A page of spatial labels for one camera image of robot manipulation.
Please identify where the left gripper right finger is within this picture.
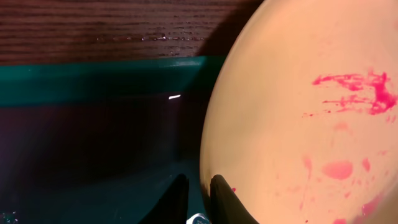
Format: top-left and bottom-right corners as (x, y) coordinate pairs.
(210, 174), (258, 224)

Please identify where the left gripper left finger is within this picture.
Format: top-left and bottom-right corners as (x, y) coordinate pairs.
(139, 174), (189, 224)

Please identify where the yellow-green round plate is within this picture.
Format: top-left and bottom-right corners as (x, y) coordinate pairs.
(200, 0), (397, 224)

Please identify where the teal plastic tray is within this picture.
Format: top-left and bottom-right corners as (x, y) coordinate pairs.
(1, 57), (224, 223)

